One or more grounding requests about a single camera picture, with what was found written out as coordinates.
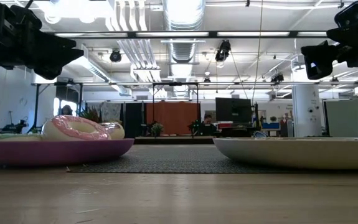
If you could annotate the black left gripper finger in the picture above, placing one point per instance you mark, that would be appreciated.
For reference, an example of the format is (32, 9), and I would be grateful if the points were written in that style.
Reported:
(60, 49)
(52, 71)

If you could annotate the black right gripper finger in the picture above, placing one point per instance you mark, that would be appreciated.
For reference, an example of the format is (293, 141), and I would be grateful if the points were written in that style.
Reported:
(320, 59)

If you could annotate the pink frosted toy donut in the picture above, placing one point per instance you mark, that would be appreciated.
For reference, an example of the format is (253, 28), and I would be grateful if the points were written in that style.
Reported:
(69, 130)

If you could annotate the red frosted toy donut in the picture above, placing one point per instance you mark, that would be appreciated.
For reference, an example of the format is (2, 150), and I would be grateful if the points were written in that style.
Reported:
(116, 132)

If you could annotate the black background robot arm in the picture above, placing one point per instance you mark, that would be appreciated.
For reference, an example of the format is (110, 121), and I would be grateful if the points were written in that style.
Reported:
(13, 127)

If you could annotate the person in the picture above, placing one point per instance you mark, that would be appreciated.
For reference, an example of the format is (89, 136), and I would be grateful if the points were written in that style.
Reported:
(207, 127)
(66, 110)

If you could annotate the black ceiling spot lamp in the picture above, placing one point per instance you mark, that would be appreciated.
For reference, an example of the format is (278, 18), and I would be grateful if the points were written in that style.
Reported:
(277, 78)
(223, 51)
(115, 56)

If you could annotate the white round pillar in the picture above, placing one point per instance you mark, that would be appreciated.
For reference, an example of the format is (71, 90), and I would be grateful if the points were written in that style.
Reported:
(306, 105)

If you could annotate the large green potted plant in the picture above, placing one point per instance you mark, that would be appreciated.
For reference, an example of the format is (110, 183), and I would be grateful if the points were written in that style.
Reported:
(91, 115)

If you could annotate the pale green partition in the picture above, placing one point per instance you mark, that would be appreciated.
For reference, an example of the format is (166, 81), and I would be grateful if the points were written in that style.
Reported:
(350, 118)

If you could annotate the grey hanging cloth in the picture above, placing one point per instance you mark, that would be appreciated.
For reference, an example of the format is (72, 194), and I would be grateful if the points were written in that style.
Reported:
(110, 111)

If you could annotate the purple plate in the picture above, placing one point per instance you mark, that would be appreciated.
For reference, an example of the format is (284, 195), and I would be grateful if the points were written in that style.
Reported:
(57, 152)

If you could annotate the blue box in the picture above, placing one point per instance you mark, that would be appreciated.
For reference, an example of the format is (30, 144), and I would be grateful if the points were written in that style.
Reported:
(270, 126)

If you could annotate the black curtain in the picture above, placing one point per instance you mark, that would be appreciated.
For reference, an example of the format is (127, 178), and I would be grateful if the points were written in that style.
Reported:
(133, 119)

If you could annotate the white plate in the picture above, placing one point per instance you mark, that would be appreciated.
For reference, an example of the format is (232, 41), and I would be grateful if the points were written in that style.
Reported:
(297, 152)

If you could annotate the black monitor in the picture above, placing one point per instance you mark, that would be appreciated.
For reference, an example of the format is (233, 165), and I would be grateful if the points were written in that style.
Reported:
(233, 110)

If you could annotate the black overhead rig bar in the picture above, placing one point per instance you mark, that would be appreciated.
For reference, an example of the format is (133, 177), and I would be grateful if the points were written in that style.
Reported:
(172, 34)

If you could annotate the red box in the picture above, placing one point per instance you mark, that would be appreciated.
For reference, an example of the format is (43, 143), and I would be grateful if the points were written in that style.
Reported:
(224, 125)

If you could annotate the small potted plant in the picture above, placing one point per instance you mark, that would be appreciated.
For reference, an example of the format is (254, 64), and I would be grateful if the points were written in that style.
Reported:
(157, 129)

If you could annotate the orange curtain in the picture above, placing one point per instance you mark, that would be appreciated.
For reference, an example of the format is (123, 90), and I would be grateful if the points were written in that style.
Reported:
(172, 116)

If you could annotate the low black platform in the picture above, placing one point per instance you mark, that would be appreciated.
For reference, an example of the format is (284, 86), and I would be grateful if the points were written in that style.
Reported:
(172, 140)

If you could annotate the grey woven table mat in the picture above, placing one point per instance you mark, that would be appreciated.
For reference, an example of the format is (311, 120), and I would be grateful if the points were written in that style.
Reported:
(172, 158)

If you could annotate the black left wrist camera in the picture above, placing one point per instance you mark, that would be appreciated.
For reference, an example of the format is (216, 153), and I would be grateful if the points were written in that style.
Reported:
(26, 18)

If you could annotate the black metal frame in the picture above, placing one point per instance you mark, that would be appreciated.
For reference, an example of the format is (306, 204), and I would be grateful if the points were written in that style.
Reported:
(36, 109)
(175, 84)

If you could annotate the dark wall board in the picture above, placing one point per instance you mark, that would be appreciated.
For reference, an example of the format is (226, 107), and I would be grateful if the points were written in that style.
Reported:
(210, 112)

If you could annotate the silver ceiling duct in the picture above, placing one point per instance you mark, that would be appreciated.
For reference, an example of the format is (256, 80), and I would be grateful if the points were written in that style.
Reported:
(183, 18)

